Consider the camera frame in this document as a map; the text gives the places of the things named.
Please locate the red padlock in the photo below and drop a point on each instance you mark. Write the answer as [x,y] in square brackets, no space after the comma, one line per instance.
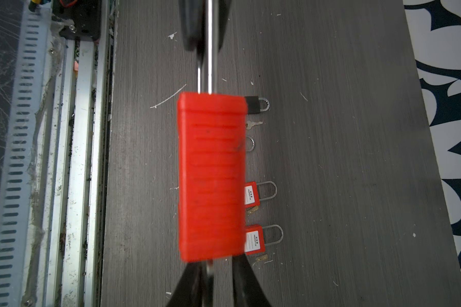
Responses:
[258,192]
[211,136]
[255,238]
[251,144]

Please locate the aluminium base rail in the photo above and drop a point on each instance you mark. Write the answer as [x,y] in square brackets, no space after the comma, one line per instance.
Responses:
[72,156]

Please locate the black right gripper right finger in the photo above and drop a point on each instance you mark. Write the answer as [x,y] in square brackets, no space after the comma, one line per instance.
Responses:
[246,288]

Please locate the white slotted cable duct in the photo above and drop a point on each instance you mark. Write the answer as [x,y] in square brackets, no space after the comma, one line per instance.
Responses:
[22,53]

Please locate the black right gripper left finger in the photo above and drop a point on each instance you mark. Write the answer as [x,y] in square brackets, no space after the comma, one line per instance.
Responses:
[188,292]

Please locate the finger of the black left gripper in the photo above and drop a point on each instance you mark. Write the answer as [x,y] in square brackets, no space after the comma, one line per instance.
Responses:
[223,18]
[191,14]

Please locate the silver key with ring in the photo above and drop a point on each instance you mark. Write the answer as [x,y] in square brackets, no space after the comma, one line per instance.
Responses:
[250,124]

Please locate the small black padlock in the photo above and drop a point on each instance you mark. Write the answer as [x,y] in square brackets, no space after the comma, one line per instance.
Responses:
[257,105]

